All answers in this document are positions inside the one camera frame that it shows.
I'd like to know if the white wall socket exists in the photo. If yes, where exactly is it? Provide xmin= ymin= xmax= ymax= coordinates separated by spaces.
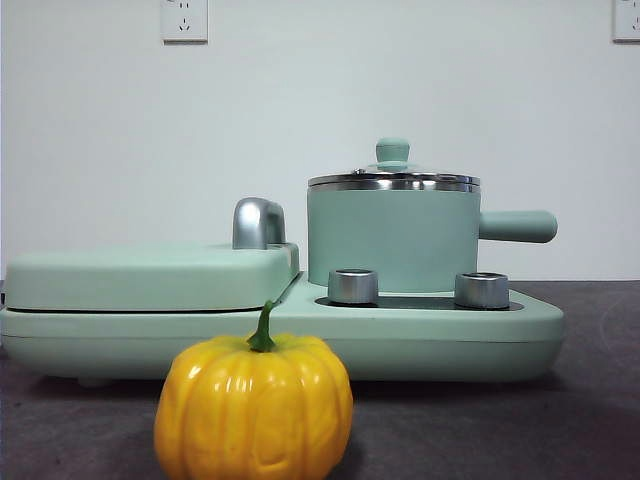
xmin=612 ymin=0 xmax=640 ymax=44
xmin=160 ymin=0 xmax=210 ymax=46

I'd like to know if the green breakfast machine base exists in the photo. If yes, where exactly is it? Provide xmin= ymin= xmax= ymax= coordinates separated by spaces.
xmin=0 ymin=279 xmax=567 ymax=389

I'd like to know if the glass lid with green knob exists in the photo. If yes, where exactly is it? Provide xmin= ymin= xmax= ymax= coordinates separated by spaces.
xmin=307 ymin=137 xmax=482 ymax=194

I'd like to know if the yellow toy pumpkin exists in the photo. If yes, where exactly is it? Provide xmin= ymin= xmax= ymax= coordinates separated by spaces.
xmin=153 ymin=299 xmax=355 ymax=480

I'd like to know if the green steamer pot with handle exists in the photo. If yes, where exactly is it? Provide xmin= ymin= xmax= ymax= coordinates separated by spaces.
xmin=306 ymin=174 xmax=559 ymax=295

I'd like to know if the silver control knob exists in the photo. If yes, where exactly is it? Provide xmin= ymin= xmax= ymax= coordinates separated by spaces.
xmin=327 ymin=268 xmax=380 ymax=307
xmin=453 ymin=272 xmax=511 ymax=309

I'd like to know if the green griddle cover silver handle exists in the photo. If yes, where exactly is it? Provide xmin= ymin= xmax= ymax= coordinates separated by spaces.
xmin=3 ymin=197 xmax=302 ymax=314

